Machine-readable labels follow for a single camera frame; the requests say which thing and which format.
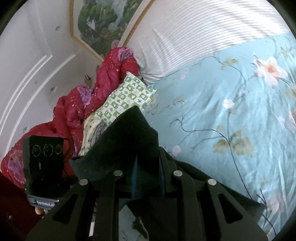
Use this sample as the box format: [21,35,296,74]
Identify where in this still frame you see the black pants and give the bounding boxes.
[69,105,266,241]

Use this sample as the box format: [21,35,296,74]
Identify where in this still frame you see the left hand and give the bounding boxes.
[35,207,48,216]

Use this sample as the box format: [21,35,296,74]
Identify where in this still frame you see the red floral quilt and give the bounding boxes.
[0,47,141,189]

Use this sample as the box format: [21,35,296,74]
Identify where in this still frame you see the yellow floral pillow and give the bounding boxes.
[79,111,108,156]

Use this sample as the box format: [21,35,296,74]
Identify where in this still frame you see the light blue floral bedsheet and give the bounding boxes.
[143,33,295,240]

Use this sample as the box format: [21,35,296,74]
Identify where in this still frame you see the green checkered pillow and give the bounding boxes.
[94,72,156,125]

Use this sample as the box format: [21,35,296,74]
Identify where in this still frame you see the white striped pillow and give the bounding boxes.
[127,1,289,83]

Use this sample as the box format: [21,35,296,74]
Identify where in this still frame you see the landscape painting gold frame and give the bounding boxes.
[69,1,155,63]

